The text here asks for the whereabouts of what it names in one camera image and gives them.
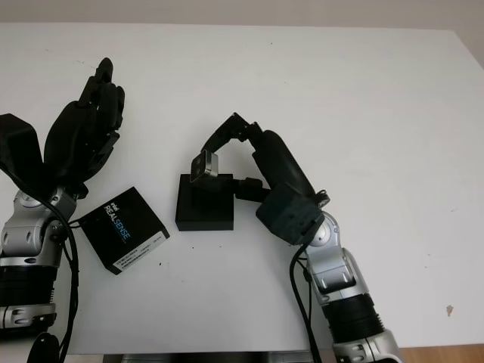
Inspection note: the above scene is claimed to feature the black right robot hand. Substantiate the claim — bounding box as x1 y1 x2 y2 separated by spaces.
199 112 317 202

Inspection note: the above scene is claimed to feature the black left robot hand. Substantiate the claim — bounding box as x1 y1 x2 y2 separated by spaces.
43 57 126 200

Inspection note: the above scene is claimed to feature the silver depth camera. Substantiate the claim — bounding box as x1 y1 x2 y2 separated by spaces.
190 150 219 183

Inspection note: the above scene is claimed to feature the black RealSense box lid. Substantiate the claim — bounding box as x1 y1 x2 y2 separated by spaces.
77 185 171 276

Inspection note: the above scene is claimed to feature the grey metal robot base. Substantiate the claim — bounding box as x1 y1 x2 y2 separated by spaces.
104 349 315 363

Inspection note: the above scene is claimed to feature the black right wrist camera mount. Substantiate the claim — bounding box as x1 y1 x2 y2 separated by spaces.
256 184 326 247

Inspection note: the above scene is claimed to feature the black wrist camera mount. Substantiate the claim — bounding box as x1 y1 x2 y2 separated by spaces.
0 113 48 188
256 184 326 247

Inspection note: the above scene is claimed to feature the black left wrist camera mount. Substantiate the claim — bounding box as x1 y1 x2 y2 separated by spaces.
0 113 48 188

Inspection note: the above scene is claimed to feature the black camera box base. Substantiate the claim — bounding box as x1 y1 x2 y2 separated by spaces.
175 172 235 232

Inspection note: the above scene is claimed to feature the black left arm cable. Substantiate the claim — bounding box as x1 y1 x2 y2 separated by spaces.
28 196 83 363

